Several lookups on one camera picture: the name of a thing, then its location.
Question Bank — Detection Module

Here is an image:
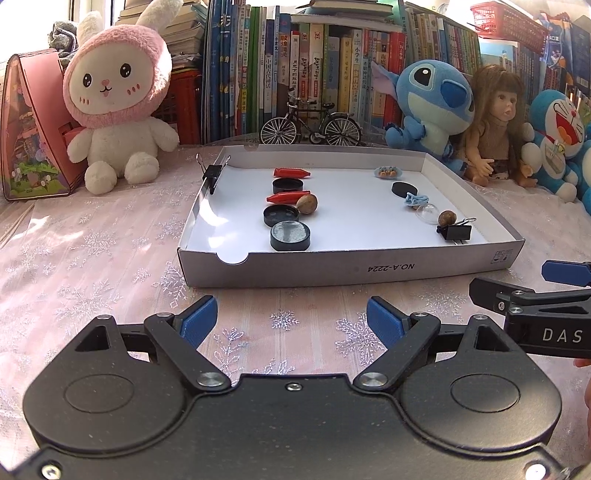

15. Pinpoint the row of standing books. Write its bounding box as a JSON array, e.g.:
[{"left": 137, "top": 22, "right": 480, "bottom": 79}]
[{"left": 201, "top": 0, "right": 591, "bottom": 144}]

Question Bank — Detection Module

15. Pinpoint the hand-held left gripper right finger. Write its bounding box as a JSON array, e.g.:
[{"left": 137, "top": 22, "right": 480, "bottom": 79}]
[{"left": 353, "top": 296, "right": 525, "bottom": 394}]

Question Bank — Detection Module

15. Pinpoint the miniature metal bicycle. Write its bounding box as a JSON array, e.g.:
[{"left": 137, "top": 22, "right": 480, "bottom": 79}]
[{"left": 259, "top": 95, "right": 363, "bottom": 147}]

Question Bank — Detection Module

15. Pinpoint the flat-lying book pile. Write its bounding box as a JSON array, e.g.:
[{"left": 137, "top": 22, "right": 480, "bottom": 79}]
[{"left": 295, "top": 0, "right": 407, "bottom": 33}]

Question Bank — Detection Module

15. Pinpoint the brown-haired baby doll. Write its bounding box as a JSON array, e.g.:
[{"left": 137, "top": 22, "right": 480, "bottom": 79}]
[{"left": 455, "top": 65, "right": 539, "bottom": 188}]

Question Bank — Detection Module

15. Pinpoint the blue robot cat plush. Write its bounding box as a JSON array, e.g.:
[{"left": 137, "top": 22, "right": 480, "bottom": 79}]
[{"left": 522, "top": 89, "right": 591, "bottom": 204}]

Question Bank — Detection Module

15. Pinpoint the clear plastic dome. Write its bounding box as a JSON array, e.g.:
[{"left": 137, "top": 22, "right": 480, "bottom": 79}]
[{"left": 414, "top": 203, "right": 441, "bottom": 227}]

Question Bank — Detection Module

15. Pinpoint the blue alien plush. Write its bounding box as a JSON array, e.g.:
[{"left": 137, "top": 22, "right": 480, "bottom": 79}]
[{"left": 370, "top": 59, "right": 476, "bottom": 176}]

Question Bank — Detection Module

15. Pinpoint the red plastic crate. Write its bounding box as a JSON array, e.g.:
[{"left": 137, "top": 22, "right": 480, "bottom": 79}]
[{"left": 152, "top": 69, "right": 204, "bottom": 146}]

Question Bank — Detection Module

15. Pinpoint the red mesh basket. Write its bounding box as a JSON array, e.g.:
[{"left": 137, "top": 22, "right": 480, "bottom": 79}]
[{"left": 470, "top": 1, "right": 548, "bottom": 51}]

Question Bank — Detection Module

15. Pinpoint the grey crumpled cloth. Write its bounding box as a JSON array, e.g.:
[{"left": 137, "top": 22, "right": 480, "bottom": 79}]
[{"left": 48, "top": 21, "right": 79, "bottom": 63}]

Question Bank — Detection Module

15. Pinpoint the blue printed paper bag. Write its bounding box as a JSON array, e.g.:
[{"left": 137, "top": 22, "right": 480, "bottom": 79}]
[{"left": 538, "top": 11, "right": 591, "bottom": 88}]

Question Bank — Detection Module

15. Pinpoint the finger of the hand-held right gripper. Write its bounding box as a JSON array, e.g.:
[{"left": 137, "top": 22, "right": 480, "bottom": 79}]
[
  {"left": 468, "top": 276, "right": 591, "bottom": 315},
  {"left": 541, "top": 260, "right": 591, "bottom": 287}
]

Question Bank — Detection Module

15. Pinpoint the white cardboard box tray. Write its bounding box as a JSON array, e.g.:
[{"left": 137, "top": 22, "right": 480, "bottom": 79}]
[{"left": 177, "top": 144, "right": 526, "bottom": 289}]

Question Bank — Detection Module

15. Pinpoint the pink bunny plush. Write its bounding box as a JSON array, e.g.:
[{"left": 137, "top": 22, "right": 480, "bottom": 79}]
[{"left": 62, "top": 0, "right": 181, "bottom": 195}]

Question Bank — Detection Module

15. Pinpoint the stack of old books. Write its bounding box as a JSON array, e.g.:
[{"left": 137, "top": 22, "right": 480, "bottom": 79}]
[{"left": 115, "top": 0, "right": 208, "bottom": 72}]

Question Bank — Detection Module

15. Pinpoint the snowflake lace tablecloth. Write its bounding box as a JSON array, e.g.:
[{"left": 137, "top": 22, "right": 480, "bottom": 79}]
[{"left": 0, "top": 143, "right": 591, "bottom": 416}]

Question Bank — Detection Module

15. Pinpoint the black binder clip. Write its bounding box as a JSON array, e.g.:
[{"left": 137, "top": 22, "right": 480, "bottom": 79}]
[
  {"left": 196, "top": 154, "right": 232, "bottom": 195},
  {"left": 436, "top": 217, "right": 477, "bottom": 241}
]

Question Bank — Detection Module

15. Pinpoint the pink miniature house model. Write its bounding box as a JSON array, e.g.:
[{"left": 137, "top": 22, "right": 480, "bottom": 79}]
[{"left": 0, "top": 48, "right": 88, "bottom": 201}]

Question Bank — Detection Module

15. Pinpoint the blue plush with white belly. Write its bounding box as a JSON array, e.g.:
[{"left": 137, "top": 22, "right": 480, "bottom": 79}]
[{"left": 579, "top": 138, "right": 591, "bottom": 208}]

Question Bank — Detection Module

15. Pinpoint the person's right hand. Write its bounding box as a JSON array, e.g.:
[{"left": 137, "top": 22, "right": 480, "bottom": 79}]
[{"left": 574, "top": 357, "right": 591, "bottom": 411}]

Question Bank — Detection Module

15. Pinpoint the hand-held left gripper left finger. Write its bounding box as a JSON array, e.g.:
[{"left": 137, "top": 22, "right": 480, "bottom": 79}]
[{"left": 74, "top": 295, "right": 232, "bottom": 394}]

